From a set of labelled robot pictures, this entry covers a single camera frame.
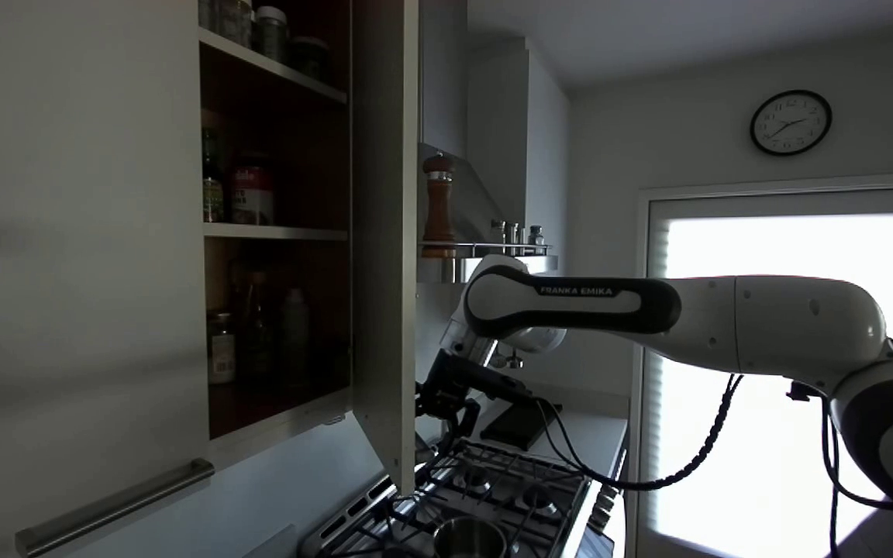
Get clear glass jar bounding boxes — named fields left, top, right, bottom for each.
left=221, top=0, right=257, bottom=46

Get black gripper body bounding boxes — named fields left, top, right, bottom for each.
left=439, top=352, right=529, bottom=418

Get brown wooden pepper mill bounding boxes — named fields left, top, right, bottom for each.
left=421, top=151, right=460, bottom=262

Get white tall wall cabinet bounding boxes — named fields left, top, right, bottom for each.
left=466, top=35, right=573, bottom=328

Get grey lidded jar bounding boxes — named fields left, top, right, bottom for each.
left=250, top=3, right=290, bottom=67

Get long metal door handle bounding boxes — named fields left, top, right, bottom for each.
left=12, top=455, right=218, bottom=558

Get dark squat jar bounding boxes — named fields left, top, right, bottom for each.
left=289, top=35, right=333, bottom=85

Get white plastic bottle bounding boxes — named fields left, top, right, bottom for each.
left=280, top=285, right=312, bottom=385

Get red labelled can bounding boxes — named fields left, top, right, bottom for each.
left=225, top=160, right=280, bottom=229

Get small steel saucepan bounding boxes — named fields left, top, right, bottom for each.
left=429, top=513, right=516, bottom=558

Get dark tall bottle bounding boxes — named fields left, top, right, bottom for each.
left=239, top=270, right=280, bottom=387

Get wooden cabinet body with shelves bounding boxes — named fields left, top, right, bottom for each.
left=194, top=0, right=359, bottom=475

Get round black wall clock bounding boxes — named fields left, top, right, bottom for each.
left=747, top=86, right=833, bottom=163

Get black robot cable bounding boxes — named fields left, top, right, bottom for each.
left=532, top=369, right=893, bottom=558

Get bright window with blind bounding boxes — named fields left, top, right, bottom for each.
left=636, top=184, right=893, bottom=558

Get black tilted board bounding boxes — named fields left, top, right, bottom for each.
left=482, top=396, right=563, bottom=454

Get wide white cabinet door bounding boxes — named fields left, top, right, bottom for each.
left=0, top=0, right=212, bottom=558

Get narrow white cabinet door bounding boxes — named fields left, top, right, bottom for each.
left=349, top=0, right=421, bottom=498

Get green glass bottle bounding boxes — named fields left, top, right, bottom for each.
left=202, top=129, right=228, bottom=227

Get small white labelled jar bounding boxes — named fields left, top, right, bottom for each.
left=205, top=306, right=239, bottom=387

